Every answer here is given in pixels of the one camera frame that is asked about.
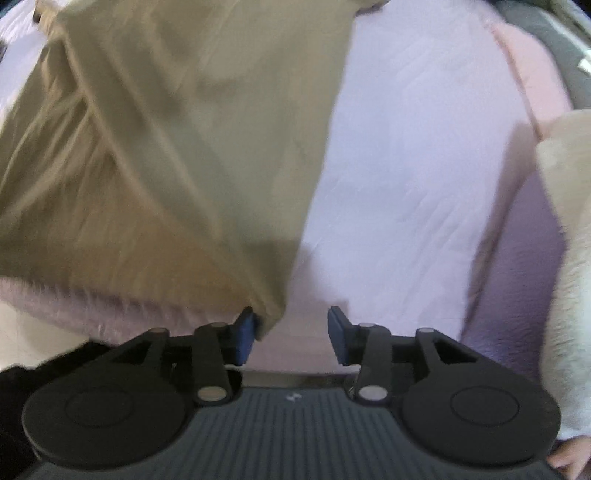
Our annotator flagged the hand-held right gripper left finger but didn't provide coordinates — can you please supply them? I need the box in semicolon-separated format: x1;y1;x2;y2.
107;306;257;407

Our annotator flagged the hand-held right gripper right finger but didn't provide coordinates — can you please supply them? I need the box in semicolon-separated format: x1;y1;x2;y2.
327;305;482;407

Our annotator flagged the khaki garment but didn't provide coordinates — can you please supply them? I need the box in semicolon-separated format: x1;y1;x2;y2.
0;0;389;343

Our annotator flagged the person's right hand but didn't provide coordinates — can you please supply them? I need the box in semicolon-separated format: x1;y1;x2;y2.
547;436;591;480

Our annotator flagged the lavender bed sheet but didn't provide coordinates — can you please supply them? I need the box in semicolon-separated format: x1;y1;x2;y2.
0;0;548;376

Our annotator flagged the pink blanket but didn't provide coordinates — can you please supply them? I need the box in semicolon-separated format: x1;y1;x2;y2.
480;8;574;140

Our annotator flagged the grey cushion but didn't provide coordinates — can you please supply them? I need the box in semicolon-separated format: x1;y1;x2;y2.
498;0;591;112

